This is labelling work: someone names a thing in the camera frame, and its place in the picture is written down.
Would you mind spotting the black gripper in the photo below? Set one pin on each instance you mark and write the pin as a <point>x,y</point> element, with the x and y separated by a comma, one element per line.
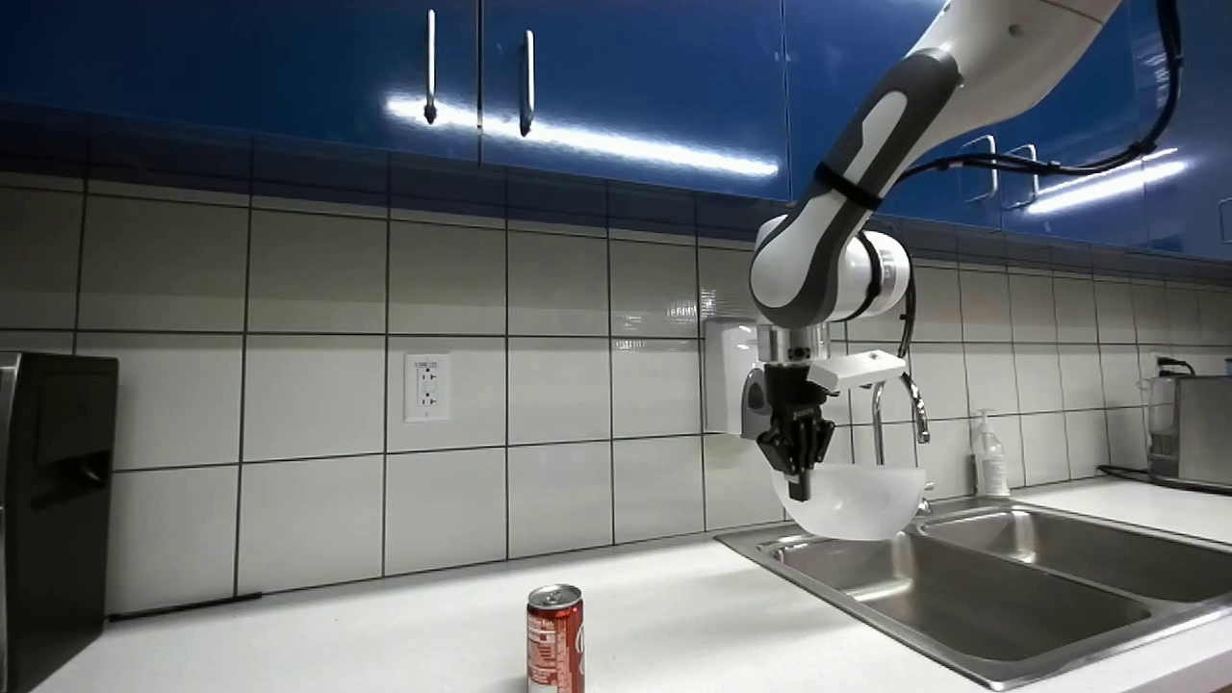
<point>794,389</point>

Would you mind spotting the translucent white plastic bowl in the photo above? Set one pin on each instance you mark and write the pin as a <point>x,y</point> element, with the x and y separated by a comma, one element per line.
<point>859,506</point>

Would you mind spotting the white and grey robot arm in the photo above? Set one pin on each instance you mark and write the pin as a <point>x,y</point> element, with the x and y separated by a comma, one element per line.
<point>889,130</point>

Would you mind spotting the stainless steel double sink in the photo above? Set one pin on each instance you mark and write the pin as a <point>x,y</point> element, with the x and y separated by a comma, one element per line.
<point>1004,602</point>

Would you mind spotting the clear soap pump bottle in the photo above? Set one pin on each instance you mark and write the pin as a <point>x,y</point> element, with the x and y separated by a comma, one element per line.
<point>990,462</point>

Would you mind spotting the red soda can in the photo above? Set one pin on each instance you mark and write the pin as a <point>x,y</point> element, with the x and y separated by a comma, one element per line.
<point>556,639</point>

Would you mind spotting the blue upper cabinet door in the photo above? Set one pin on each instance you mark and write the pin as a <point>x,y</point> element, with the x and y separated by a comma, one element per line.
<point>1130,79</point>
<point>232,64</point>
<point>640,79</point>

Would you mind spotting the silver countertop appliance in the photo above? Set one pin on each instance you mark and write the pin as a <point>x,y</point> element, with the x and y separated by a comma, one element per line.
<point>1198,427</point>

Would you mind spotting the black countertop appliance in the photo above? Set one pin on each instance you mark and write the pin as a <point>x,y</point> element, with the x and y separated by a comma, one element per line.
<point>61,512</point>

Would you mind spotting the white wall power outlet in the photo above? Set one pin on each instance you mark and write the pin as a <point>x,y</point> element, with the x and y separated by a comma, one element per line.
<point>428,387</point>

